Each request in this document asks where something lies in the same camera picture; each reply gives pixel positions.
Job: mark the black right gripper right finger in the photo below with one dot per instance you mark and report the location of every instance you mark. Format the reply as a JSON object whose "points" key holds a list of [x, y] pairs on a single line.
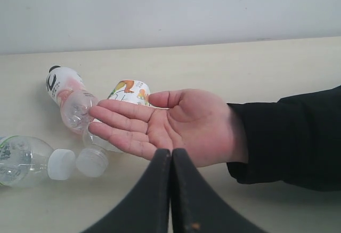
{"points": [[196, 207]]}

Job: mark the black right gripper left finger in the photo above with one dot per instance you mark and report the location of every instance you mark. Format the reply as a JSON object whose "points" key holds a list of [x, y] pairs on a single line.
{"points": [[146, 207]]}

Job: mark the lime label drink bottle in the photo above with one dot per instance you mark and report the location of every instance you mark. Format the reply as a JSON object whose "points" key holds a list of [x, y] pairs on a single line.
{"points": [[28, 161]]}

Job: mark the pink peach drink bottle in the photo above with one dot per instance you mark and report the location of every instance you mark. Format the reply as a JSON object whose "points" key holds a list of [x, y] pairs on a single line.
{"points": [[65, 86]]}

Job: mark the person's open hand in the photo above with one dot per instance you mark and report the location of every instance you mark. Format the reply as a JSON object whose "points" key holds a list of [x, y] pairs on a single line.
{"points": [[198, 121]]}

